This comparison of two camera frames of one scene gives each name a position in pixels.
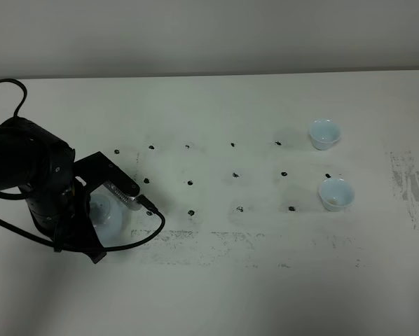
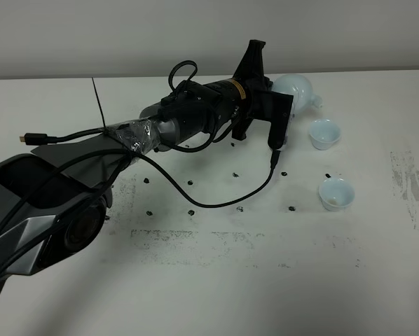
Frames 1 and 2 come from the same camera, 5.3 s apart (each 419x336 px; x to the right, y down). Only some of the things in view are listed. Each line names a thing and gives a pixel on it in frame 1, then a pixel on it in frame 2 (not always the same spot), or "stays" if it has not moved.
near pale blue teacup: x=336 y=194 stays
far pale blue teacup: x=324 y=134 stays
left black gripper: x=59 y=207 to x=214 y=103
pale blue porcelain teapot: x=111 y=216 to x=300 y=89
